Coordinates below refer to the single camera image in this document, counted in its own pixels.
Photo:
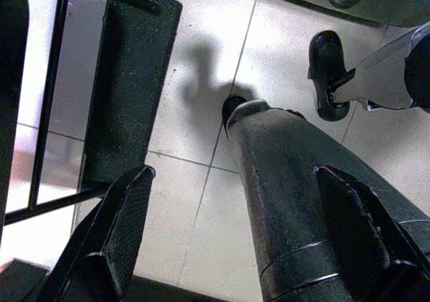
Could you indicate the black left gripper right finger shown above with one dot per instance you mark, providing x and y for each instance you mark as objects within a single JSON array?
[{"x": 363, "y": 234}]

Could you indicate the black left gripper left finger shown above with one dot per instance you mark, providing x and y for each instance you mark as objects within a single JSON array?
[{"x": 111, "y": 234}]

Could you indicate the silver robot left leg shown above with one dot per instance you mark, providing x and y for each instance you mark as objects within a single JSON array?
[{"x": 285, "y": 181}]

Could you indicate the silver robot leg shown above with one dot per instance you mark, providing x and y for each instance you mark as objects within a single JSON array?
[
  {"x": 285, "y": 181},
  {"x": 383, "y": 83}
]

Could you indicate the dark speckled floor mat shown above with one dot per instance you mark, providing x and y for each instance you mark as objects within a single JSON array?
[{"x": 134, "y": 90}]

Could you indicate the silver robot right leg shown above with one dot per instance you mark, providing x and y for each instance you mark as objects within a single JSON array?
[{"x": 383, "y": 83}]

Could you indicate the black robot left foot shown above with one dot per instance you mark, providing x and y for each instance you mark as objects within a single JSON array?
[{"x": 231, "y": 104}]

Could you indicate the black robot foot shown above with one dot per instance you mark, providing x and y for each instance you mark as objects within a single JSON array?
[
  {"x": 326, "y": 56},
  {"x": 231, "y": 104}
]

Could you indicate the black robot right foot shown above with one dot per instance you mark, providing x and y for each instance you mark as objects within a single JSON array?
[{"x": 326, "y": 56}]

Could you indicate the black metal frame rack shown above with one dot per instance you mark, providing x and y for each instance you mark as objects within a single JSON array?
[{"x": 50, "y": 80}]

